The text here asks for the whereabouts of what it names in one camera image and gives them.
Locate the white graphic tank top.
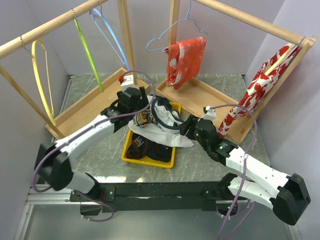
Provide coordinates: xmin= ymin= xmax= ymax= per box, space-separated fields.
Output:
xmin=128 ymin=95 xmax=194 ymax=148

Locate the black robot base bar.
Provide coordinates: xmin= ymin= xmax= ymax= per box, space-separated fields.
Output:
xmin=69 ymin=178 xmax=248 ymax=217

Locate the blue wire hanger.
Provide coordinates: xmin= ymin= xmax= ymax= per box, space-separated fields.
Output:
xmin=145 ymin=0 xmax=208 ymax=52

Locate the wooden clothes rack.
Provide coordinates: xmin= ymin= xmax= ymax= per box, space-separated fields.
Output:
xmin=0 ymin=0 xmax=151 ymax=141
xmin=156 ymin=0 xmax=318 ymax=144

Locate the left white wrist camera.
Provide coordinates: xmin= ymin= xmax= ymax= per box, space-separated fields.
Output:
xmin=118 ymin=74 xmax=136 ymax=92

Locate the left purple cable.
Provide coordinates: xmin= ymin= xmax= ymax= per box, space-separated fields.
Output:
xmin=33 ymin=70 xmax=157 ymax=187

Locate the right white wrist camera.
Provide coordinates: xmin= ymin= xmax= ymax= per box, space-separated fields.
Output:
xmin=201 ymin=106 xmax=217 ymax=122

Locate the red floral white garment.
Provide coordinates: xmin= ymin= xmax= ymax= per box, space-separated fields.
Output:
xmin=217 ymin=43 xmax=301 ymax=138

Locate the left wooden clothes rack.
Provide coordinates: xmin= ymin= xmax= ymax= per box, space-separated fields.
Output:
xmin=0 ymin=0 xmax=151 ymax=141

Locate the wooden hanger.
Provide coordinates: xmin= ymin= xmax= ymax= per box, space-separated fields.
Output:
xmin=264 ymin=45 xmax=296 ymax=76

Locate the right wooden clothes rack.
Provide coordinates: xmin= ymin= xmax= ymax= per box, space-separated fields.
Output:
xmin=156 ymin=0 xmax=318 ymax=144

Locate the blue plastic hanger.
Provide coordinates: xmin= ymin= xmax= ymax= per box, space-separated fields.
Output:
xmin=89 ymin=8 xmax=131 ymax=70

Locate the dark navy garment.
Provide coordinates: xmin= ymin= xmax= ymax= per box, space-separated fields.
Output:
xmin=125 ymin=133 xmax=173 ymax=163

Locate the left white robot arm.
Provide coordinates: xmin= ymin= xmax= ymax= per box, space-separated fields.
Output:
xmin=32 ymin=87 xmax=150 ymax=201

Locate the yellow plastic bin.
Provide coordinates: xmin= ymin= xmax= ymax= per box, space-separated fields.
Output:
xmin=121 ymin=101 xmax=181 ymax=169

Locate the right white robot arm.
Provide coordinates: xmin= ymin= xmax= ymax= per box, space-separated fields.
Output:
xmin=179 ymin=115 xmax=311 ymax=226

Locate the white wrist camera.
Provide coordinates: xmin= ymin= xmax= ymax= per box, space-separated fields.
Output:
xmin=201 ymin=106 xmax=217 ymax=122
xmin=118 ymin=74 xmax=136 ymax=92

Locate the green hanger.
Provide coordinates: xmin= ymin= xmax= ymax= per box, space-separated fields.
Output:
xmin=73 ymin=19 xmax=104 ymax=93

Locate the yellow hanger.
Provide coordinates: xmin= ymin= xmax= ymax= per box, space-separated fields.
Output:
xmin=31 ymin=39 xmax=56 ymax=126

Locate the orange tie-dye garment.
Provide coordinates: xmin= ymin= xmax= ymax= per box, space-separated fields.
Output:
xmin=162 ymin=37 xmax=207 ymax=90

